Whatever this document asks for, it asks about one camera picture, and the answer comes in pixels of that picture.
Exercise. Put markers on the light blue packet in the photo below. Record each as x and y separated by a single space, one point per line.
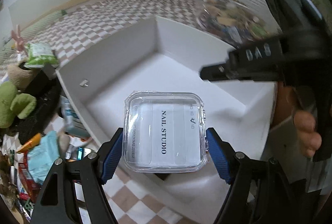
44 159

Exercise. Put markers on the orange tube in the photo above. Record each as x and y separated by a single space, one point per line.
28 144

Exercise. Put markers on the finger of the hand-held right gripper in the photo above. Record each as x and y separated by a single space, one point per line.
215 72

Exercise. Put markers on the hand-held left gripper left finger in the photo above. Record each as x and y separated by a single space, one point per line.
111 159

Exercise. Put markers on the long black box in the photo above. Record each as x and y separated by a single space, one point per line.
41 78

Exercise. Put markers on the black cloth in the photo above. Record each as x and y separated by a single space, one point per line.
39 115

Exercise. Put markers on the green snack packet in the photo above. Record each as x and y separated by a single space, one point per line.
41 54

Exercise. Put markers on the red cigarette box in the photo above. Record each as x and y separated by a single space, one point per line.
27 177

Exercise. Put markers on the pink rabbit stand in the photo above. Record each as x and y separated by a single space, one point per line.
18 37

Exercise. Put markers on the person's right hand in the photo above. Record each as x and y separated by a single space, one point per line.
308 133

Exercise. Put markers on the beige plush toy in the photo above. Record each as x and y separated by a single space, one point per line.
18 74

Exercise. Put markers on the green plush toy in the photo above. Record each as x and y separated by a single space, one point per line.
15 104

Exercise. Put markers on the green bolster pillow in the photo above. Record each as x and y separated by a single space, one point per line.
39 23

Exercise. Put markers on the clear plastic nail case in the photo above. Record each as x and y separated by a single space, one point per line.
166 133

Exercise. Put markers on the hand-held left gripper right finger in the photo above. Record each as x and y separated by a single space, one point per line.
219 159

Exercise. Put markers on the clear plastic storage box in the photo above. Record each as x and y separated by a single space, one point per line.
233 16

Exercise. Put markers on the white cardboard container box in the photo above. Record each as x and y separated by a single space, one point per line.
181 76

